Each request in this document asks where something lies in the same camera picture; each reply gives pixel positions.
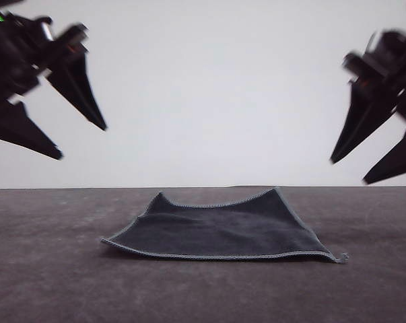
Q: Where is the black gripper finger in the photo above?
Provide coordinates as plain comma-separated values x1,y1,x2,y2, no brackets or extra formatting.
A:
362,120,406,186
329,79,406,165
46,50,108,132
0,96,64,161

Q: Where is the purple towel with grey hem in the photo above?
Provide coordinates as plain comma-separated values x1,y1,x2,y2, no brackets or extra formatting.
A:
100,186,351,264

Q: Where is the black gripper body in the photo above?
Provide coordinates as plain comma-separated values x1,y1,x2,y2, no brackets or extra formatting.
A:
0,22,90,102
341,29,406,128

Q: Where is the grey table cloth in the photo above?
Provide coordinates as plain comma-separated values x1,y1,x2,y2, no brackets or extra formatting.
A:
0,185,406,323

